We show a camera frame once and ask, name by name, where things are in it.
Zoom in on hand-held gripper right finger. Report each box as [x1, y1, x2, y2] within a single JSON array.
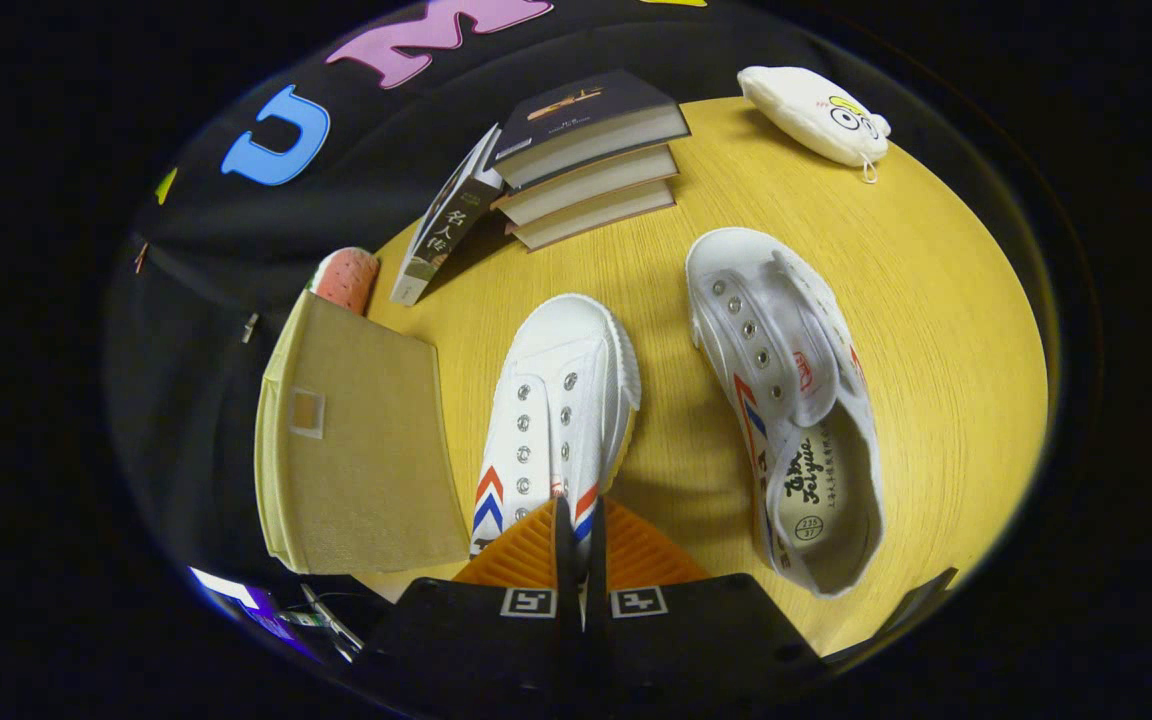
[[581, 497, 827, 711]]

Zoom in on black hardcover book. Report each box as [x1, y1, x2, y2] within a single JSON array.
[[488, 69, 691, 190]]

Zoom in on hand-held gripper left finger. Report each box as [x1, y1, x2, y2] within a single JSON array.
[[361, 497, 577, 716]]

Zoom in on white book with portrait cover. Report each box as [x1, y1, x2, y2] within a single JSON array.
[[390, 122, 507, 307]]

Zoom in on computer monitor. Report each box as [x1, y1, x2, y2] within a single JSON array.
[[188, 566, 322, 661]]

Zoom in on white canvas shoe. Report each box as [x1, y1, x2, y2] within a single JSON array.
[[469, 293, 642, 621], [685, 227, 885, 599]]

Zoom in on watermelon slice plush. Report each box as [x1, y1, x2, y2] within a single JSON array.
[[308, 247, 381, 317]]

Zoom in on brown-edged book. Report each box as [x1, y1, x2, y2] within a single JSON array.
[[492, 143, 680, 227], [506, 178, 677, 252]]

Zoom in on beige fabric storage box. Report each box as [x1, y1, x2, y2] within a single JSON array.
[[254, 290, 471, 575]]

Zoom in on white plush pouch with eyes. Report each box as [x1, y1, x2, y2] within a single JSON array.
[[737, 66, 892, 184]]

